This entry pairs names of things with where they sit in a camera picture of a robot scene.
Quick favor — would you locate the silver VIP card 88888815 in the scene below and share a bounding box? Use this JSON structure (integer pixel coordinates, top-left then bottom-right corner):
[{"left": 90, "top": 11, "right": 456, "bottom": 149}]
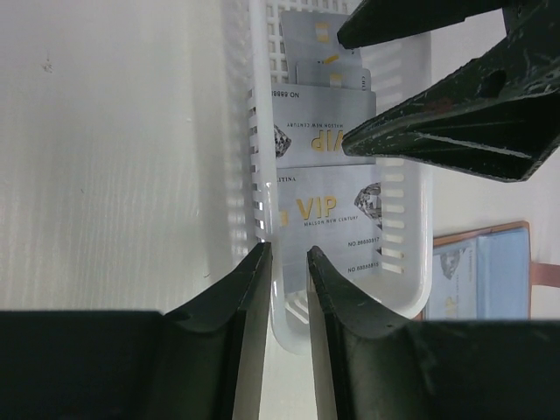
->
[{"left": 272, "top": 246, "right": 384, "bottom": 305}]

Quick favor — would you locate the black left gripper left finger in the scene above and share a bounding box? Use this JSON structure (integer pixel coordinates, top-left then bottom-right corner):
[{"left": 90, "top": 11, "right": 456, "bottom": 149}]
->
[{"left": 1, "top": 242, "right": 272, "bottom": 419}]

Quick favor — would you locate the tan leather card holder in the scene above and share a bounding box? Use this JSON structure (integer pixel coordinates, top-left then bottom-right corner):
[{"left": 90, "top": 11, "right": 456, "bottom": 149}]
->
[{"left": 417, "top": 220, "right": 559, "bottom": 320}]

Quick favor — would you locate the white plastic basket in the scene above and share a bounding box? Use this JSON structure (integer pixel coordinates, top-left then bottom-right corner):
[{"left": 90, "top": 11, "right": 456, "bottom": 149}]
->
[{"left": 248, "top": 1, "right": 432, "bottom": 354}]

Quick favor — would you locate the silver VIP card 88888819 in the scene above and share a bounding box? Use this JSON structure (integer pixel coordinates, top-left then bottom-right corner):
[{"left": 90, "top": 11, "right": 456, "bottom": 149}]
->
[{"left": 425, "top": 239, "right": 477, "bottom": 320}]

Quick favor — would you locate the grey card in basket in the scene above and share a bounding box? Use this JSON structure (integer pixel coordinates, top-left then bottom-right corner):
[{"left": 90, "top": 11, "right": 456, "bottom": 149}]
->
[{"left": 271, "top": 83, "right": 376, "bottom": 169}]

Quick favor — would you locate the upper silver chip card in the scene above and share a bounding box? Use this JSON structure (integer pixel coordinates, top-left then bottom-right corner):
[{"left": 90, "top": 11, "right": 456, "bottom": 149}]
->
[{"left": 280, "top": 10, "right": 371, "bottom": 91}]

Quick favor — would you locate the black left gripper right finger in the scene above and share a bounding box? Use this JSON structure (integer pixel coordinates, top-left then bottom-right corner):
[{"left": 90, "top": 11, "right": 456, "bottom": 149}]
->
[{"left": 305, "top": 245, "right": 560, "bottom": 420}]

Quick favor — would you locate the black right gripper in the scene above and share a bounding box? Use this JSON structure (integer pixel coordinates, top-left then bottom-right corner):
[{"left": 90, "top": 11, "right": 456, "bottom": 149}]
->
[{"left": 337, "top": 0, "right": 559, "bottom": 182}]

